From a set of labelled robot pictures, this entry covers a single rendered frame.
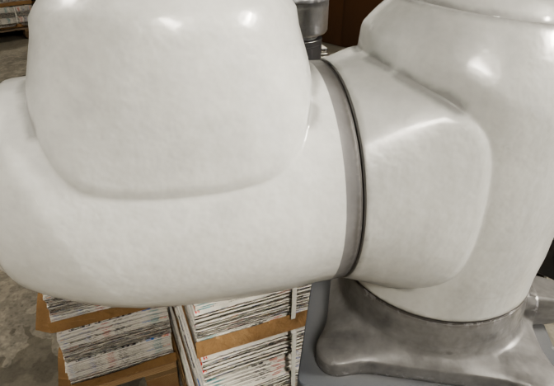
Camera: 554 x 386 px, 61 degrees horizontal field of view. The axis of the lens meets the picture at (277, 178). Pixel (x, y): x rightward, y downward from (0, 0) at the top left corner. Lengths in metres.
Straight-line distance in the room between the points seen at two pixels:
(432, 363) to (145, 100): 0.28
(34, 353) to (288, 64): 1.72
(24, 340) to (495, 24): 1.84
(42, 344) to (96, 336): 0.53
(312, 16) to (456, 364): 0.43
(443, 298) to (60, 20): 0.29
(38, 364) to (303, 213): 1.65
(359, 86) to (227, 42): 0.09
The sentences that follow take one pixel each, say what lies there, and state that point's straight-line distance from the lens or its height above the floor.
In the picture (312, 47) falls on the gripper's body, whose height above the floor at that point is 1.15.
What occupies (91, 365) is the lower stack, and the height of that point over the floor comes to 0.23.
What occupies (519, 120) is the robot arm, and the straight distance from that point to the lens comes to 0.29.
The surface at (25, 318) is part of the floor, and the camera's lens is 2.03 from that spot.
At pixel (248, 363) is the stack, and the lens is 0.98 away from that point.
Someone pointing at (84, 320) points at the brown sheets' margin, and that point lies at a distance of 1.35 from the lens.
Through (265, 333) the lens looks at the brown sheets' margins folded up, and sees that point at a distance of 0.93.
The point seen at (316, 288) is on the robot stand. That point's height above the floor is 1.00.
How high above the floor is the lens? 1.32
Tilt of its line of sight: 30 degrees down
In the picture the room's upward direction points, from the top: straight up
